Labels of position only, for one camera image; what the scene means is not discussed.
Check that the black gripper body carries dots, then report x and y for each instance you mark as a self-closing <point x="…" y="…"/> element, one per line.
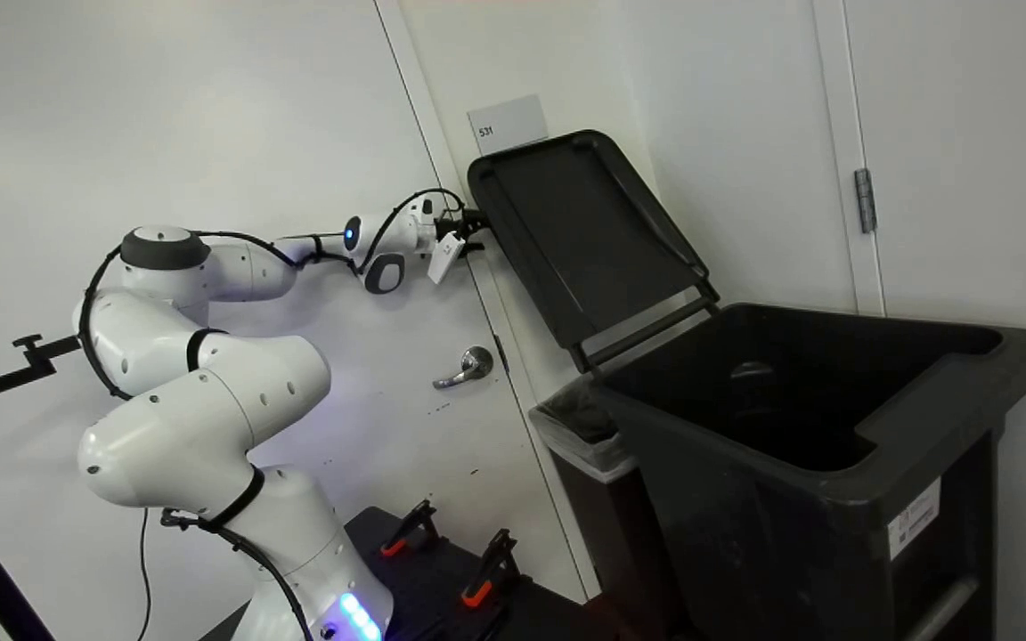
<point x="460" y="229"/>

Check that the black trash bin lid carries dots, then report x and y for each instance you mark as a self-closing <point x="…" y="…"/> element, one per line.
<point x="586" y="237"/>

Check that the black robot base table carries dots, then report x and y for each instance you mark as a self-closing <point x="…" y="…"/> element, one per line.
<point x="424" y="589"/>

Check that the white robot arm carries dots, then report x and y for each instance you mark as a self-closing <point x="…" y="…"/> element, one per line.
<point x="199" y="399"/>

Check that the small bin with plastic liner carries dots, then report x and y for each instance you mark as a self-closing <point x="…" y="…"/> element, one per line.
<point x="612" y="506"/>

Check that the black wheeled trash bin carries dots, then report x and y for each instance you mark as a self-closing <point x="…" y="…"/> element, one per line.
<point x="781" y="444"/>

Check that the white bin label sticker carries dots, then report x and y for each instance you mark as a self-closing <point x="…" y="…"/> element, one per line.
<point x="912" y="519"/>

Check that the black orange clamp left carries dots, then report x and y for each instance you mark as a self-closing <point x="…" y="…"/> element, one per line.
<point x="416" y="533"/>

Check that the black orange clamp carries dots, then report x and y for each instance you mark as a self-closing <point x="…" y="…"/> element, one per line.
<point x="416" y="533"/>
<point x="493" y="571"/>

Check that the black orange clamp right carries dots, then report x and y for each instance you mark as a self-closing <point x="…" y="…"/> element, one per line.
<point x="493" y="571"/>

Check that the silver door hinge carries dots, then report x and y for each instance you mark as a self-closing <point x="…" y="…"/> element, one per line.
<point x="863" y="199"/>

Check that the white wall plate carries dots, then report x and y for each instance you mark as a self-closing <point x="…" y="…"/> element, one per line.
<point x="509" y="126"/>

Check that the silver door lever handle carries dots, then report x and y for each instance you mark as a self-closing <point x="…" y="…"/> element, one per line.
<point x="477" y="366"/>

